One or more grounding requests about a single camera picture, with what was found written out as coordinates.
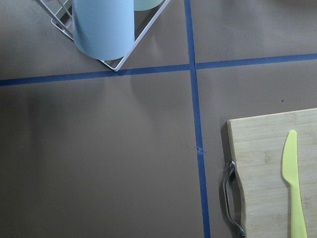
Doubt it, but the white wire cup rack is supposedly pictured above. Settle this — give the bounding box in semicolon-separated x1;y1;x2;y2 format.
37;0;169;72

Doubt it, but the yellow plastic knife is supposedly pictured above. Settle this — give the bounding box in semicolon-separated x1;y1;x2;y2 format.
281;130;307;238

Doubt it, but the light blue cup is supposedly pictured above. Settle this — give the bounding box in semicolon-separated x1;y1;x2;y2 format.
72;0;135;60

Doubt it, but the metal board handle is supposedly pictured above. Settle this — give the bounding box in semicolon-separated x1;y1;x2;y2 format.
223;160;246;238

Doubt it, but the mint green cup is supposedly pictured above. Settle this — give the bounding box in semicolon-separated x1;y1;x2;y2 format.
134;0;163;11

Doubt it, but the wooden cutting board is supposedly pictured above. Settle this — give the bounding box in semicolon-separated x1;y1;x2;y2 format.
227;109;317;238

